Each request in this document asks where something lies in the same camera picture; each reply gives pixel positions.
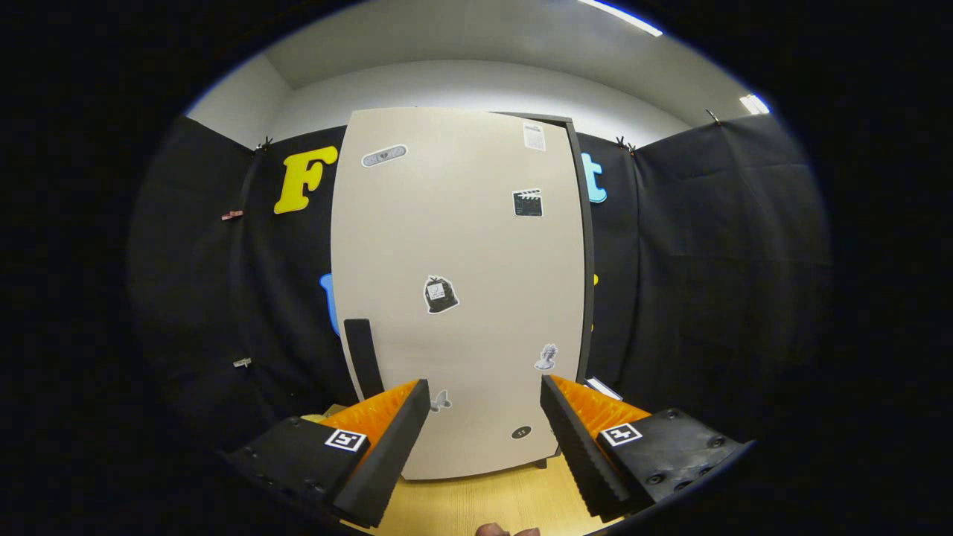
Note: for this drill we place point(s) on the small ceiling light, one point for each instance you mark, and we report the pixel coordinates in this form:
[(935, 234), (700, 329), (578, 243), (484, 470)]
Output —
[(754, 104)]

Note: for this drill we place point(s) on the black backdrop cloth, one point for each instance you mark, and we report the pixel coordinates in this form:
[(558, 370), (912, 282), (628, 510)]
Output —
[(707, 260)]

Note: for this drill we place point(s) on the black clip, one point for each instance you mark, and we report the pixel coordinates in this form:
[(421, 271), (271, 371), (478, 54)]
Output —
[(625, 142), (713, 116), (264, 143)]

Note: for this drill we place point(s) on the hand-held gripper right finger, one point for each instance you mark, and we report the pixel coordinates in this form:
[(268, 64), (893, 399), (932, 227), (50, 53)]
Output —
[(577, 454)]

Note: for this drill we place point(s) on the long ceiling light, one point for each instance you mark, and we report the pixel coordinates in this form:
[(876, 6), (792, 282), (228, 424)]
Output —
[(619, 16)]

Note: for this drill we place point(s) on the light blue spine book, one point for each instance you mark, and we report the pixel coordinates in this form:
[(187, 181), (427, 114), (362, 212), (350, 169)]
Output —
[(603, 388)]

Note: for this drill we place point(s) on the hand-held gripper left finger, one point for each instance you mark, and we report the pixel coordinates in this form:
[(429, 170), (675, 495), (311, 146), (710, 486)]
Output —
[(391, 461)]

